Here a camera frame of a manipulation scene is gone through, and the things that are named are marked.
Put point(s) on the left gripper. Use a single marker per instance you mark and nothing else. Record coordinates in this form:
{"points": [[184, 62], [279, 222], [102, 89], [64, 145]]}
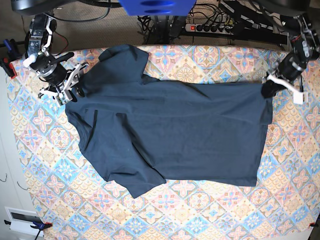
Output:
{"points": [[289, 69]]}

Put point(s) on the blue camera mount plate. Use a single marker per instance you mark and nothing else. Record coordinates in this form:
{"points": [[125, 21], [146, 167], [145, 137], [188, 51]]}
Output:
{"points": [[157, 7]]}

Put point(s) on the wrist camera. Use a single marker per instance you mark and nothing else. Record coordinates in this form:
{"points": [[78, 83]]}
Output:
{"points": [[300, 98], [63, 97]]}

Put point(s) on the dark navy t-shirt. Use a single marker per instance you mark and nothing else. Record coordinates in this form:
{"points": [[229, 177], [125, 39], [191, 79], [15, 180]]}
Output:
{"points": [[140, 131]]}

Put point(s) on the blue orange clamp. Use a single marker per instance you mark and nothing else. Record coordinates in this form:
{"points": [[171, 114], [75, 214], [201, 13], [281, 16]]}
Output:
{"points": [[12, 55], [37, 226]]}

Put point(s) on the white power strip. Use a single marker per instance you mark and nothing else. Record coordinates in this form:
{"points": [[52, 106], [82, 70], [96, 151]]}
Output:
{"points": [[212, 29]]}

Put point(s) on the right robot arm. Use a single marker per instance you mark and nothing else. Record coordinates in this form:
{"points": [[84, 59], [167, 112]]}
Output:
{"points": [[38, 57]]}

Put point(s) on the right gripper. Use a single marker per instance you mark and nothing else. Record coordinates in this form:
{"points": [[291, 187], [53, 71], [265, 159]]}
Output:
{"points": [[61, 80]]}

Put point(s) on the patterned colourful tablecloth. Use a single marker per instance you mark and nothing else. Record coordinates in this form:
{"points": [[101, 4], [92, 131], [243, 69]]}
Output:
{"points": [[67, 192]]}

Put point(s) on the blue orange clamp bottom left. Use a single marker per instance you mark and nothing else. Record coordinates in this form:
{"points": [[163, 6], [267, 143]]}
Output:
{"points": [[37, 226]]}

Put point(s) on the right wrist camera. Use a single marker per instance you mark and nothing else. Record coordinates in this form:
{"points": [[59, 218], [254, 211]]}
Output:
{"points": [[63, 97]]}

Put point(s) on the white wall outlet box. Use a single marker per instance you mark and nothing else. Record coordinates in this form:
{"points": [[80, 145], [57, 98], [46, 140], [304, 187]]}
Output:
{"points": [[22, 220]]}

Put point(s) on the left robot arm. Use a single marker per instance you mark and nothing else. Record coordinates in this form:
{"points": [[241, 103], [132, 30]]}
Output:
{"points": [[305, 47]]}

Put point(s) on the blue orange clamp top left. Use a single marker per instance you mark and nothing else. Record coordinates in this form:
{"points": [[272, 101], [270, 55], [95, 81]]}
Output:
{"points": [[12, 55]]}

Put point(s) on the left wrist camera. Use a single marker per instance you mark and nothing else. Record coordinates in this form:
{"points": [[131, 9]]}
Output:
{"points": [[300, 98]]}

